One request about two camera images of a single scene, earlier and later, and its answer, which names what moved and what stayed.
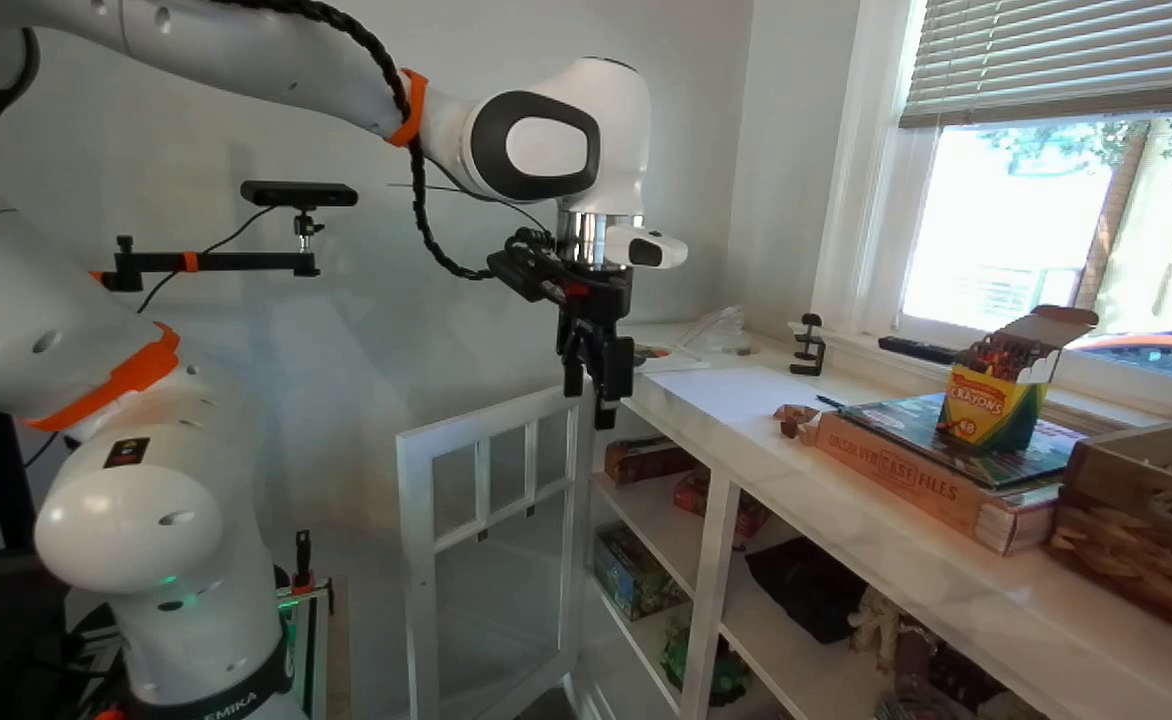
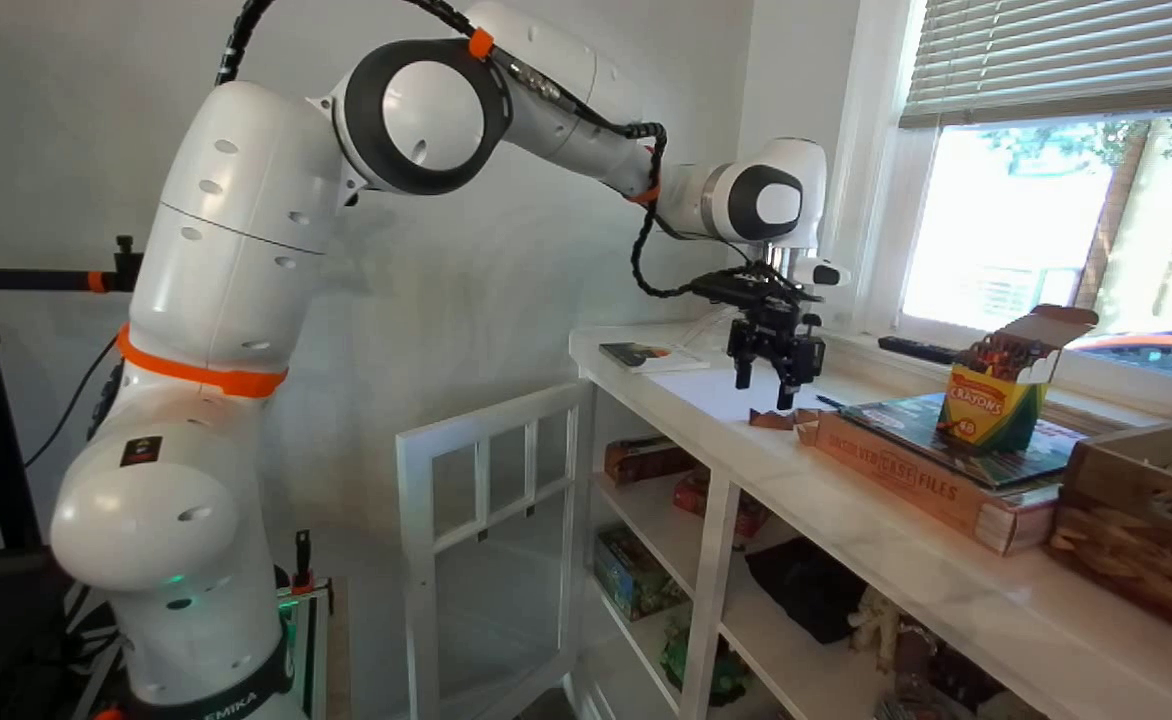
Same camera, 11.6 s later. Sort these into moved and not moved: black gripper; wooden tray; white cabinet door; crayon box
Moved: black gripper
Not moved: wooden tray; white cabinet door; crayon box
